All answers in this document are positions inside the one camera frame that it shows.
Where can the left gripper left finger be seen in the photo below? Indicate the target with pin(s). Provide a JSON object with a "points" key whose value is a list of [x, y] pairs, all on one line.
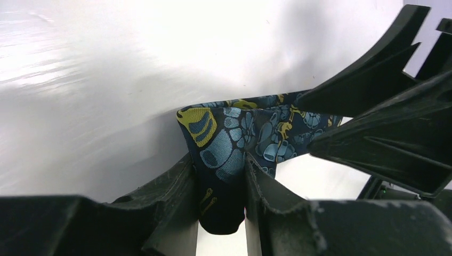
{"points": [[159, 218]]}

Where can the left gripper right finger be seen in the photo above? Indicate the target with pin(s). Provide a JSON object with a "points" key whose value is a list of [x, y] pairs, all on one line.
{"points": [[279, 222]]}

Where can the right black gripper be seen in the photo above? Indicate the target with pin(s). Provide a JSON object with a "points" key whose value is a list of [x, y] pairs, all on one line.
{"points": [[404, 143]]}

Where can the blue patterned tie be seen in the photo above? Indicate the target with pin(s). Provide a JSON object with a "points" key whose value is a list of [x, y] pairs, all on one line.
{"points": [[219, 136]]}

